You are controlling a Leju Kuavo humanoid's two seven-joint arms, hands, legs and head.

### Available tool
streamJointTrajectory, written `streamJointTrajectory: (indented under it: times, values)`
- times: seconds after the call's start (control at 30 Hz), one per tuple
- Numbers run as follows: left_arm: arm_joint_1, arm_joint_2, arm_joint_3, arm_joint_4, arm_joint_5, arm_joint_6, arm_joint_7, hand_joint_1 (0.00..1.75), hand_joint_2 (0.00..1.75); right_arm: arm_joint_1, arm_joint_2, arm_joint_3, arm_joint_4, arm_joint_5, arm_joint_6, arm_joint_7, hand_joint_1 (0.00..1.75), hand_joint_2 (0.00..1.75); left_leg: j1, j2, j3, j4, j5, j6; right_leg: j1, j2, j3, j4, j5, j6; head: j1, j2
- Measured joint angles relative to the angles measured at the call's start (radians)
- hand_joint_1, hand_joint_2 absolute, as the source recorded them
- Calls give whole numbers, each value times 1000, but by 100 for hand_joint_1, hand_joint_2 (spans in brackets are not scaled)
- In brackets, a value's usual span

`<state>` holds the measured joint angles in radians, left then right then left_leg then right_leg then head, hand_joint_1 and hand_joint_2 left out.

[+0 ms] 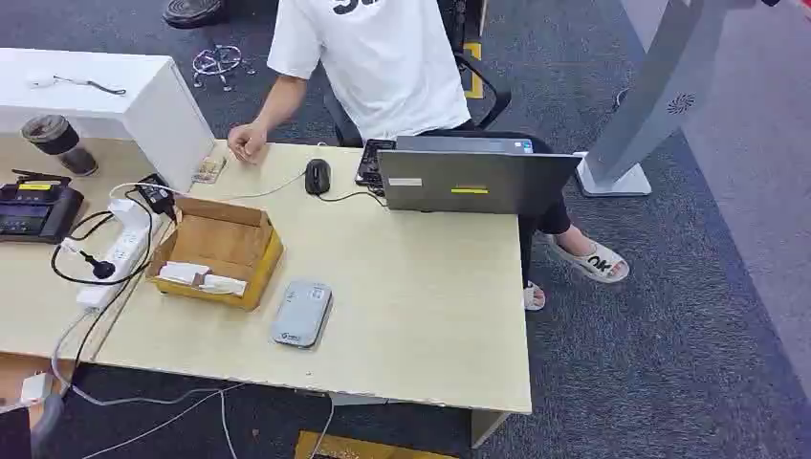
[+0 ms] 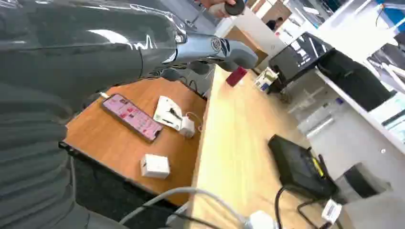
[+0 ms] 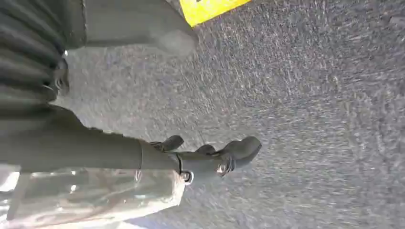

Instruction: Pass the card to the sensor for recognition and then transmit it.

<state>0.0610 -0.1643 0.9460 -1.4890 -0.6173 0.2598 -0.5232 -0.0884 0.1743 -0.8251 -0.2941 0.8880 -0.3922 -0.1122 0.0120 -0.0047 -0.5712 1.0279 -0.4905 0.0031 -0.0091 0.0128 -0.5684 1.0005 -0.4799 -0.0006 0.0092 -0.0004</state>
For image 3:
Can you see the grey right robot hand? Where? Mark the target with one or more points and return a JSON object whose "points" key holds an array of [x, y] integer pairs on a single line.
{"points": [[95, 151]]}

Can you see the shiny steel bench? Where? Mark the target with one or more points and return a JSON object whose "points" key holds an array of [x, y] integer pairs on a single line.
{"points": [[95, 196]]}

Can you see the ribbed grey right arm sleeve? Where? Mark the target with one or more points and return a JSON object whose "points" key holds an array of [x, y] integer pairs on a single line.
{"points": [[28, 50]]}

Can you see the yellow tape strip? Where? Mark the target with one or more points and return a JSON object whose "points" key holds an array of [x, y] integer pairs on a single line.
{"points": [[205, 9]]}

